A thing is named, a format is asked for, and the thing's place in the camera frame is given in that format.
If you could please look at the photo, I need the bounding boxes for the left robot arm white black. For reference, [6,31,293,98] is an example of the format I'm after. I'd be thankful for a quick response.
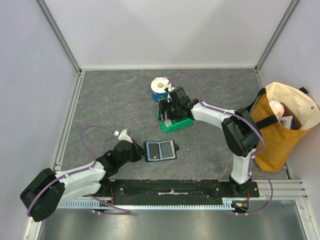
[20,140,147,222]

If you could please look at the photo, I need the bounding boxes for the stack of white cards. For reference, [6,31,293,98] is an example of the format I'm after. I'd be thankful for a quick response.
[164,119,172,128]

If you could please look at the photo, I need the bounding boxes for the right aluminium frame post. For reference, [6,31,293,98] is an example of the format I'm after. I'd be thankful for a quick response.
[254,0,300,74]

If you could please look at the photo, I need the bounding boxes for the black leather card holder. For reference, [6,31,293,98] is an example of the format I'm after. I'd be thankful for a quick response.
[144,139,180,163]

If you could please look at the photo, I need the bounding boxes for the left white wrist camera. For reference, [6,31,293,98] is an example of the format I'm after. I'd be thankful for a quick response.
[113,129,133,144]

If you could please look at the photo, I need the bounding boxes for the toilet paper roll blue wrapper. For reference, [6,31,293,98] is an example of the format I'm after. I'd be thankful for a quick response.
[150,77,171,103]

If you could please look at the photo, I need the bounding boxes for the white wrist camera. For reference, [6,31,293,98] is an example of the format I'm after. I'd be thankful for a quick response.
[164,83,175,103]
[113,129,133,144]

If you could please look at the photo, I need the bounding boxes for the green plastic bin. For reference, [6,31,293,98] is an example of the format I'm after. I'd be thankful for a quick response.
[159,118,194,133]

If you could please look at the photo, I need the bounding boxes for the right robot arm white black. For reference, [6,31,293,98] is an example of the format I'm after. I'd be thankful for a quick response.
[158,87,263,197]

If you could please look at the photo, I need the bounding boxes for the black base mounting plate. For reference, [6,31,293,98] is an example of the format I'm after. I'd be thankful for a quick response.
[94,179,260,198]

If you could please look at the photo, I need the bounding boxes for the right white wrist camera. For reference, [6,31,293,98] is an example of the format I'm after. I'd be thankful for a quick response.
[164,83,175,103]

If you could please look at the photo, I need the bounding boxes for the mustard canvas tote bag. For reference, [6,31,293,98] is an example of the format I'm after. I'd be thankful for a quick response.
[246,82,320,172]

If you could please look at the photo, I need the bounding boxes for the items inside tote bag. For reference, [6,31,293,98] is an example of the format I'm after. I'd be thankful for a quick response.
[268,100,302,130]

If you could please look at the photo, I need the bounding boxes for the left aluminium frame post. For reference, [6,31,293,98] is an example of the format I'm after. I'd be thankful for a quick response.
[34,0,83,75]

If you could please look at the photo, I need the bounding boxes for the aluminium frame post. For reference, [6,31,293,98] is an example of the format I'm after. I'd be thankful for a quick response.
[34,0,83,75]
[254,0,300,74]

